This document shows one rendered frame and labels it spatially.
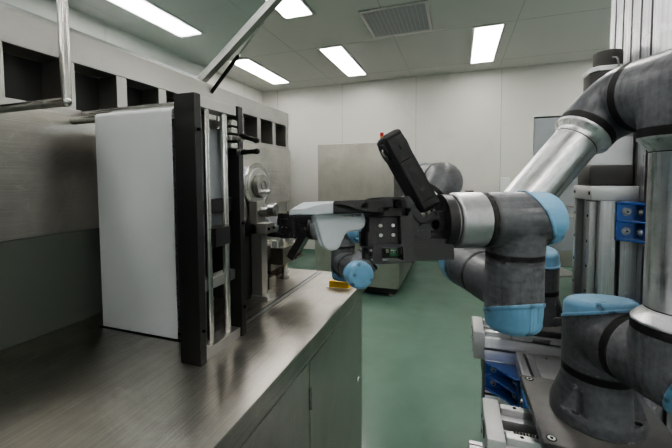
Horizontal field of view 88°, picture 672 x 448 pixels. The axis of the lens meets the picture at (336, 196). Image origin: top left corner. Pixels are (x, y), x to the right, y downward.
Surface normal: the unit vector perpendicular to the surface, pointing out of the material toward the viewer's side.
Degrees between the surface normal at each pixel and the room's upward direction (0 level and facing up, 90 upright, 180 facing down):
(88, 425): 0
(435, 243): 82
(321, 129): 90
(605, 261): 90
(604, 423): 73
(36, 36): 90
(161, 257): 90
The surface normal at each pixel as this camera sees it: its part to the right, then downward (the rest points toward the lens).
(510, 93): -0.33, 0.05
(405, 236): 0.12, -0.09
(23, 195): 0.95, 0.01
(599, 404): -0.53, -0.26
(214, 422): 0.00, -1.00
